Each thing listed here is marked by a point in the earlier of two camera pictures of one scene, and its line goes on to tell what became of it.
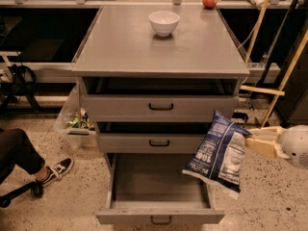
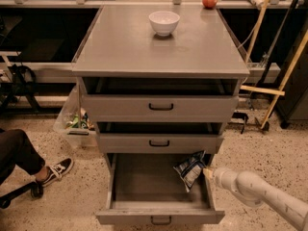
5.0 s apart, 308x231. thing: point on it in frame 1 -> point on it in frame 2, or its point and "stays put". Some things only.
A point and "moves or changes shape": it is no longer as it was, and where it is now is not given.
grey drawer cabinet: (153, 77) stays put
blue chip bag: (218, 159) moves or changes shape
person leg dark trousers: (17, 149) stays put
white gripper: (296, 145) -> (218, 176)
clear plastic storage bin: (76, 124) stays put
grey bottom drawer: (152, 189) stays put
